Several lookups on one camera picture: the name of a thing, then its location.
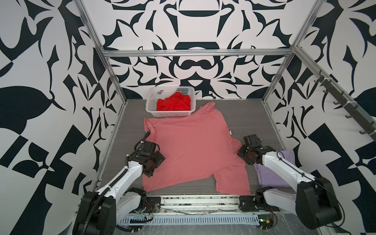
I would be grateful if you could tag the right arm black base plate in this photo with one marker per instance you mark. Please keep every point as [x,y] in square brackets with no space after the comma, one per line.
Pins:
[250,204]

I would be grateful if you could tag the white plastic basket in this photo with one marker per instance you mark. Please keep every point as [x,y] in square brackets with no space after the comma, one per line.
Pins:
[163,92]

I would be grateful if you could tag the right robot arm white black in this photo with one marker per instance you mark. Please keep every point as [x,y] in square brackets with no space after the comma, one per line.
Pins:
[314,201]

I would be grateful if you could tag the black wall hook rack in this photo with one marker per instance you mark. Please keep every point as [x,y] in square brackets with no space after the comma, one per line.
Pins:
[353,108]

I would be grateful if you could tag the red t shirt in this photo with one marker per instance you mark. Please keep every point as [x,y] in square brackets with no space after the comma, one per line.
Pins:
[176,102]

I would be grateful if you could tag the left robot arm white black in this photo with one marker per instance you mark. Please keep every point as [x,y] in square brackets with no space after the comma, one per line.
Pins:
[100,212]

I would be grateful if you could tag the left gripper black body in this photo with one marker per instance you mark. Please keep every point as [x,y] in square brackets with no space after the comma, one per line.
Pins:
[155,160]

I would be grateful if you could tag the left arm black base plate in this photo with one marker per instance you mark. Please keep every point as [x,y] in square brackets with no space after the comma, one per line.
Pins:
[153,204]

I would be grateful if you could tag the white slotted cable duct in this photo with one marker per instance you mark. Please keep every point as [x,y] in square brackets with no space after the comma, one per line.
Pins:
[199,219]

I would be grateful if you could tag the pink t shirt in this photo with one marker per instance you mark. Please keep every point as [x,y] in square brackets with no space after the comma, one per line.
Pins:
[197,147]

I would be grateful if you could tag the folded purple t shirt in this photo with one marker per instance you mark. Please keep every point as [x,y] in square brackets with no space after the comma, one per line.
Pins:
[268,178]

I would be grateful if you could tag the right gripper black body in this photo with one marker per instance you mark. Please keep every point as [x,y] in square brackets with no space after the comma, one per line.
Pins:
[245,153]

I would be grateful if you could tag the small green circuit board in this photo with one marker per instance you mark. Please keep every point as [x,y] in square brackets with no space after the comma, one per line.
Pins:
[267,222]

